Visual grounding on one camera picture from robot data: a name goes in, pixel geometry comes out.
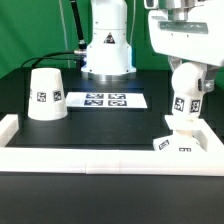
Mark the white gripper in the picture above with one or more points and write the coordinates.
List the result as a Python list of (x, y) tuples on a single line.
[(191, 30)]

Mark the white lamp bulb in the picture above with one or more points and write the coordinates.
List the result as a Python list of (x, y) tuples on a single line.
[(188, 97)]

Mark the white lamp base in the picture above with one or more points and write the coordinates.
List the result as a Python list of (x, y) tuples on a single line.
[(182, 138)]

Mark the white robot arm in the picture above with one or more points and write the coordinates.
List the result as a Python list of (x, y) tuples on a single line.
[(109, 53)]

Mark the white lamp shade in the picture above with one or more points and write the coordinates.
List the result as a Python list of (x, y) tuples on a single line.
[(47, 100)]

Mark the white marker sheet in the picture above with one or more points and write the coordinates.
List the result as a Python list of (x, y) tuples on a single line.
[(106, 100)]

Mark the white U-shaped border frame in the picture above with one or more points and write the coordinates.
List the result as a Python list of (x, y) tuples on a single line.
[(50, 160)]

